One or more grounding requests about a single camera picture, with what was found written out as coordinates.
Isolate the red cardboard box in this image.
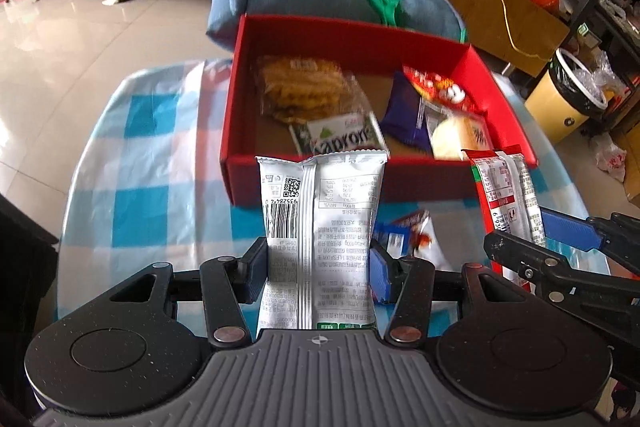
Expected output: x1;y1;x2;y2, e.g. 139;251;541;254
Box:
219;13;541;208

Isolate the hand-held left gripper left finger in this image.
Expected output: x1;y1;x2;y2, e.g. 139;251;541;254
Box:
102;237;269;349

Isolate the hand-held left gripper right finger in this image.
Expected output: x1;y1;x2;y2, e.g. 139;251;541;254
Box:
369;242;538;349

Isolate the wooden cabinet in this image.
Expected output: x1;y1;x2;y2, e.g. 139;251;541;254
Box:
430;0;571;78

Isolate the white plastic bag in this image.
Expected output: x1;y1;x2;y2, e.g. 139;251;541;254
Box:
590;134;628;182

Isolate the black object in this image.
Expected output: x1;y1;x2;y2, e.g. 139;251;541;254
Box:
0;192;60;408

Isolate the tan trash bin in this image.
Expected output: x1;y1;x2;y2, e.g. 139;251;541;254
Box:
524;48;608;145

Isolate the blue small candy packet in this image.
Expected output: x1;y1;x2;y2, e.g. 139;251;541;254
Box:
390;208;453;272

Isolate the black shelf rack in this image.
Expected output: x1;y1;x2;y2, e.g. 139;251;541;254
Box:
537;0;640;128

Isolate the large white snack packet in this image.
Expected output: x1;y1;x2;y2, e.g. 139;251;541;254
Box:
255;148;390;332

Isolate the shiny red snack packet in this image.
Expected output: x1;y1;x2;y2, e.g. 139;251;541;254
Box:
402;66;487;115

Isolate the purple wafer packet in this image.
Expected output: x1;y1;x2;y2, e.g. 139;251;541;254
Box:
381;71;436;152

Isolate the red white snack packet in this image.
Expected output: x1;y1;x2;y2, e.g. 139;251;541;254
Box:
461;146;547;293

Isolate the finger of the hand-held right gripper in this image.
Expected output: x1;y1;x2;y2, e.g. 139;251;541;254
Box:
483;229;640;323
540;206;640;280

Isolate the clear waffle cracker packet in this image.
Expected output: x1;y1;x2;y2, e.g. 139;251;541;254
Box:
255;55;373;128

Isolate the white wafer packet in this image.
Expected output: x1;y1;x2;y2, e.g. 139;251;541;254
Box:
289;111;390;156

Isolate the crumpled clear plastic bag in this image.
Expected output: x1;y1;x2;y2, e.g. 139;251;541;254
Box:
570;52;633;108

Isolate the yellow cable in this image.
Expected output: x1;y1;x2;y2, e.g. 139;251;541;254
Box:
477;0;553;58

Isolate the clear cake packet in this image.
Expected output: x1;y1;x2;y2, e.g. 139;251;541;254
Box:
422;104;496;161

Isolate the blue white checkered tablecloth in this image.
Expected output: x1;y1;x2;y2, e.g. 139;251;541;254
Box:
55;57;613;338

